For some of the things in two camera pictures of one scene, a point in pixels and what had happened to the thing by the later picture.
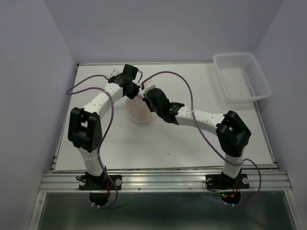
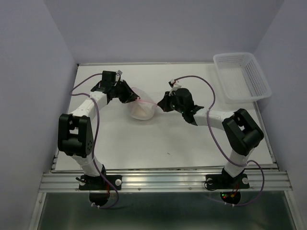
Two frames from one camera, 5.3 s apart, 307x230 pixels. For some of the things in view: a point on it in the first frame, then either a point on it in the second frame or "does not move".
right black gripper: (147, 101) -> (164, 102)
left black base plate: (101, 182) does not move
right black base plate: (221, 182) does not move
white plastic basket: (242, 76) does not move
